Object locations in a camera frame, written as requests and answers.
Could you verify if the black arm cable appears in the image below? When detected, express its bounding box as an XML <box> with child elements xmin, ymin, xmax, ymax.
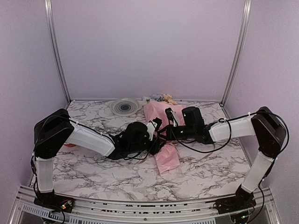
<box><xmin>116</xmin><ymin>133</ymin><xmax>159</xmax><ymax>161</ymax></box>
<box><xmin>170</xmin><ymin>112</ymin><xmax>290</xmax><ymax>154</ymax></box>

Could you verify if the aluminium front rail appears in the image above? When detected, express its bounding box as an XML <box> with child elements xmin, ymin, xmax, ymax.
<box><xmin>8</xmin><ymin>186</ymin><xmax>281</xmax><ymax>224</ymax></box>

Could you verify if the left aluminium frame post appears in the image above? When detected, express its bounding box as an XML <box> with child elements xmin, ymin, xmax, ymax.
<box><xmin>44</xmin><ymin>0</ymin><xmax>71</xmax><ymax>104</ymax></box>

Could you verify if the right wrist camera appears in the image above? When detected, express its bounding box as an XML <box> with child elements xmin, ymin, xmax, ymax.
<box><xmin>165</xmin><ymin>107</ymin><xmax>180</xmax><ymax>127</ymax></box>

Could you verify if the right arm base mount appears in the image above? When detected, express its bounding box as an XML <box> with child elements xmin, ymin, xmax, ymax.
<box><xmin>213</xmin><ymin>185</ymin><xmax>256</xmax><ymax>214</ymax></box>

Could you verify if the pink wrapping paper sheet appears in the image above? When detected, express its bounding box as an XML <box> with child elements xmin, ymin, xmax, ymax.
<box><xmin>144</xmin><ymin>101</ymin><xmax>186</xmax><ymax>174</ymax></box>

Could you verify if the right aluminium frame post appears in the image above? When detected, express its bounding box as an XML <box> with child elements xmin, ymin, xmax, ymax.
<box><xmin>221</xmin><ymin>0</ymin><xmax>252</xmax><ymax>107</ymax></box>

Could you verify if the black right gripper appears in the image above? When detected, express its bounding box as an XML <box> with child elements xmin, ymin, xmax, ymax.
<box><xmin>157</xmin><ymin>125</ymin><xmax>195</xmax><ymax>141</ymax></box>

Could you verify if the aluminium frame post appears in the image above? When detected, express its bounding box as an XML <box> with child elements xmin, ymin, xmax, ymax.
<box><xmin>221</xmin><ymin>0</ymin><xmax>252</xmax><ymax>107</ymax></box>
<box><xmin>44</xmin><ymin>0</ymin><xmax>71</xmax><ymax>104</ymax></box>

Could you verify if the white bowl with red outside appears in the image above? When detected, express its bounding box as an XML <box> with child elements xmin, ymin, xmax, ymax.
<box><xmin>64</xmin><ymin>143</ymin><xmax>76</xmax><ymax>147</ymax></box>

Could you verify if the striped grey ceramic plate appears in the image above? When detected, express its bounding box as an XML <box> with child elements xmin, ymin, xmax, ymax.
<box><xmin>110</xmin><ymin>98</ymin><xmax>142</xmax><ymax>117</ymax></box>

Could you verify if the blue fake flower stem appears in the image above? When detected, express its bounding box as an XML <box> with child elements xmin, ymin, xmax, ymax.
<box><xmin>142</xmin><ymin>94</ymin><xmax>164</xmax><ymax>102</ymax></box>

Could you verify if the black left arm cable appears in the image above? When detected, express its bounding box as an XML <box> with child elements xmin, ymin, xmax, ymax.
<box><xmin>116</xmin><ymin>133</ymin><xmax>159</xmax><ymax>161</ymax></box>

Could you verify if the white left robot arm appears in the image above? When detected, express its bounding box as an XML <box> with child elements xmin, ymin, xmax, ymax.
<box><xmin>33</xmin><ymin>109</ymin><xmax>162</xmax><ymax>208</ymax></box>

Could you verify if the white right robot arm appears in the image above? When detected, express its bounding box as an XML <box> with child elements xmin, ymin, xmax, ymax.
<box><xmin>158</xmin><ymin>106</ymin><xmax>290</xmax><ymax>209</ymax></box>

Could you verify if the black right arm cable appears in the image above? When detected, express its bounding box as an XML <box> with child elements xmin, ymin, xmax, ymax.
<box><xmin>170</xmin><ymin>112</ymin><xmax>290</xmax><ymax>154</ymax></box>

